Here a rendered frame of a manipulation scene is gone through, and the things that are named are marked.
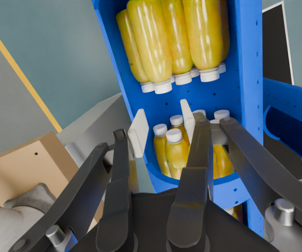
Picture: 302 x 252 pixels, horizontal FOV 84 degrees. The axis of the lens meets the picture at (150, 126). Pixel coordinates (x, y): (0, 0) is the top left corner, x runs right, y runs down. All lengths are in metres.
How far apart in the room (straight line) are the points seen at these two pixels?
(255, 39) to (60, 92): 1.65
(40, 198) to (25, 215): 0.06
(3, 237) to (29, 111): 1.56
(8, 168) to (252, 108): 0.69
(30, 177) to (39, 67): 1.30
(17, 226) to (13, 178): 0.17
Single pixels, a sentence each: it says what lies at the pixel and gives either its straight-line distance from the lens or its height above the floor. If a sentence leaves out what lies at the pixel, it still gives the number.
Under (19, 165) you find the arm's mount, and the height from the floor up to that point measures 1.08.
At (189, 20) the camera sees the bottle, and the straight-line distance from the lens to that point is 0.38.
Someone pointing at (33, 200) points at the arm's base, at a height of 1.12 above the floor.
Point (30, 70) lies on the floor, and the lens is 1.91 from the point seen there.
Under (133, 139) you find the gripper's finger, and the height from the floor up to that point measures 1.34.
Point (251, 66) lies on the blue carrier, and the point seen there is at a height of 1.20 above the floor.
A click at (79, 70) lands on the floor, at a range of 1.66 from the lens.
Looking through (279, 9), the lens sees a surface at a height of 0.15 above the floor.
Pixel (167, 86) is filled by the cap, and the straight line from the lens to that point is 0.37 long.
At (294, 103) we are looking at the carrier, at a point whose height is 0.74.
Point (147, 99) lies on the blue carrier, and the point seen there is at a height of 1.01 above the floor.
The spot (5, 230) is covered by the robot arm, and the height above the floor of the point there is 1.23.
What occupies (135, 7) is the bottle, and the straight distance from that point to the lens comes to 0.36.
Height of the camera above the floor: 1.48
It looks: 66 degrees down
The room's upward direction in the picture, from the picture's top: 169 degrees counter-clockwise
